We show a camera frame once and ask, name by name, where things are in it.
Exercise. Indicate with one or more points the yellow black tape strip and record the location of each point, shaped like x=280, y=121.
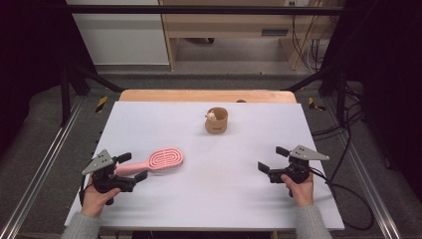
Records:
x=312, y=104
x=101, y=104

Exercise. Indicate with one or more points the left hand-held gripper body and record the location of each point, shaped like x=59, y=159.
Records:
x=105, y=179

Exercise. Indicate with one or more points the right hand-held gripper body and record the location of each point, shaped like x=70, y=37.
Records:
x=298, y=167

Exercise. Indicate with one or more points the black horizontal frame bar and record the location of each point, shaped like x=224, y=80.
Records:
x=199, y=9

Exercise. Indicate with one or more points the black frame strut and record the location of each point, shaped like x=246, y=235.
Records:
x=65, y=96
x=340, y=96

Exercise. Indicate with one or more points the white table cover board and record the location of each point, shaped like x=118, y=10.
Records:
x=212, y=192

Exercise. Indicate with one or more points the small cream animal figure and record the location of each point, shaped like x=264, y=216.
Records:
x=211, y=115

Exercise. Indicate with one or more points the white cabinet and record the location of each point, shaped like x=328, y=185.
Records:
x=122, y=36

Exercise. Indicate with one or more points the pink hair brush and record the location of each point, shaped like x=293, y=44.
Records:
x=166, y=158

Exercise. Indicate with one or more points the aluminium floor rail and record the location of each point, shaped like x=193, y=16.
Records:
x=371, y=186
x=43, y=162

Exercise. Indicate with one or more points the light wooden desk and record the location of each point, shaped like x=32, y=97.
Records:
x=232, y=23

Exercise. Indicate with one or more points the person's left hand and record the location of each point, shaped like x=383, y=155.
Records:
x=94, y=202

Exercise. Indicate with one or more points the person's right hand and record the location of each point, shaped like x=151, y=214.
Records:
x=302, y=194

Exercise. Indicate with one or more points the black curtain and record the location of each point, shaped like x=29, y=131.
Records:
x=30, y=66
x=391, y=83

